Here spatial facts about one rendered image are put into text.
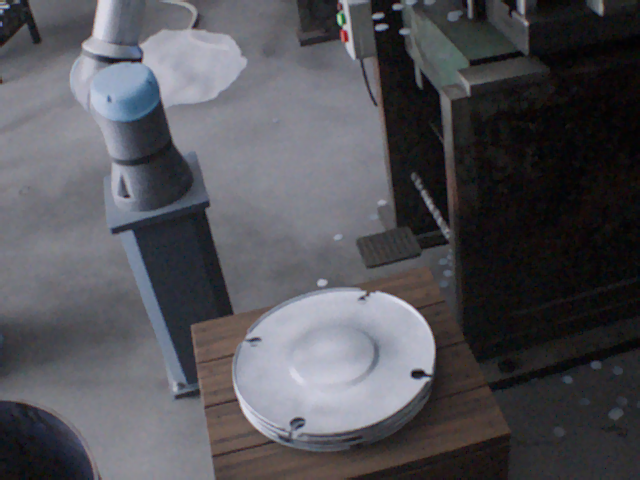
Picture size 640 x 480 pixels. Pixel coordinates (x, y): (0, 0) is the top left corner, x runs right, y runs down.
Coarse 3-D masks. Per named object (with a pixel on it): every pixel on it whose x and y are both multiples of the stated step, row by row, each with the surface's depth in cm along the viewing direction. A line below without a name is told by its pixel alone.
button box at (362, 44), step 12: (348, 0) 162; (360, 0) 161; (348, 12) 162; (360, 12) 162; (348, 24) 165; (360, 24) 164; (372, 24) 164; (360, 36) 165; (372, 36) 166; (348, 48) 172; (360, 48) 167; (372, 48) 168; (360, 60) 176; (372, 96) 182
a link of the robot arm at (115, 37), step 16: (112, 0) 139; (128, 0) 139; (144, 0) 142; (96, 16) 142; (112, 16) 140; (128, 16) 141; (96, 32) 142; (112, 32) 141; (128, 32) 142; (96, 48) 142; (112, 48) 142; (128, 48) 143; (80, 64) 145; (96, 64) 142; (112, 64) 142; (80, 80) 145; (80, 96) 145
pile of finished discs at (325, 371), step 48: (288, 336) 122; (336, 336) 120; (384, 336) 119; (240, 384) 116; (288, 384) 114; (336, 384) 112; (384, 384) 112; (432, 384) 114; (288, 432) 108; (336, 432) 105; (384, 432) 108
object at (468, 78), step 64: (512, 64) 126; (576, 64) 128; (448, 128) 129; (512, 128) 130; (576, 128) 131; (448, 192) 140; (512, 192) 138; (576, 192) 142; (512, 256) 147; (576, 256) 151; (512, 320) 156; (576, 320) 159; (512, 384) 157
